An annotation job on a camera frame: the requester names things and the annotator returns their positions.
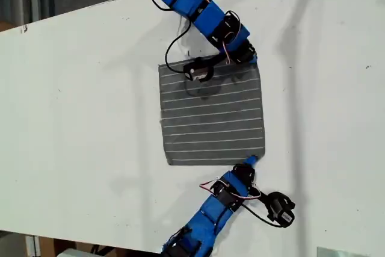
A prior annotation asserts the grey striped square towel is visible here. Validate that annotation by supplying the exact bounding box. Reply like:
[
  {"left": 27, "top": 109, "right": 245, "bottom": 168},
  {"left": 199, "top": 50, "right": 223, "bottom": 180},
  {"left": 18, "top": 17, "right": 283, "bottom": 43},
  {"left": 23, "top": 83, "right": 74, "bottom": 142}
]
[{"left": 157, "top": 54, "right": 266, "bottom": 167}]

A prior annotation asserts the white container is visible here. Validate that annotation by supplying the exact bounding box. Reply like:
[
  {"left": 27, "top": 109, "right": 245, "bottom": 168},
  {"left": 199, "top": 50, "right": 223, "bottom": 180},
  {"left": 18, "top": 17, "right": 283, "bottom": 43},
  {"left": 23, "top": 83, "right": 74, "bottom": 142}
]
[{"left": 55, "top": 248, "right": 94, "bottom": 257}]

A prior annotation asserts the white table leg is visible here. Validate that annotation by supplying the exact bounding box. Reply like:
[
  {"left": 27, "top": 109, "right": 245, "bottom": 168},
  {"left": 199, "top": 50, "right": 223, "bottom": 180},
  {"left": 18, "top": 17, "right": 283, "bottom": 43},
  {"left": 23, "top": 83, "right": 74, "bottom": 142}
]
[{"left": 25, "top": 234, "right": 42, "bottom": 257}]

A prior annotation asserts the camera black stalk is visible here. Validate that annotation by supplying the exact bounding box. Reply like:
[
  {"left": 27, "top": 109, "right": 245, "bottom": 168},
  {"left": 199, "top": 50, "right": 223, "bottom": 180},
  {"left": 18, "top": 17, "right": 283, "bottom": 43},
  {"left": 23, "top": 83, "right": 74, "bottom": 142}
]
[
  {"left": 254, "top": 190, "right": 272, "bottom": 207},
  {"left": 210, "top": 52, "right": 230, "bottom": 66}
]

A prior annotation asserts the camera black cable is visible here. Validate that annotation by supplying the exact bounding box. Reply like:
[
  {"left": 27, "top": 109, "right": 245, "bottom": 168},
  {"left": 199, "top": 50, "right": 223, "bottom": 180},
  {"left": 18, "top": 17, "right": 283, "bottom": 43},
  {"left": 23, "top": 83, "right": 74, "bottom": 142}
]
[
  {"left": 151, "top": 0, "right": 194, "bottom": 73},
  {"left": 239, "top": 203, "right": 283, "bottom": 228}
]

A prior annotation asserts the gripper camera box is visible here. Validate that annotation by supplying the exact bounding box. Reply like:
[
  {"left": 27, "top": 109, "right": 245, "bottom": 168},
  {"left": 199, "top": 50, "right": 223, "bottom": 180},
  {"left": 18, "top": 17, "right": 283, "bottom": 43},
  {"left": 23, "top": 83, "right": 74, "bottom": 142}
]
[
  {"left": 183, "top": 57, "right": 215, "bottom": 83},
  {"left": 265, "top": 191, "right": 297, "bottom": 228}
]

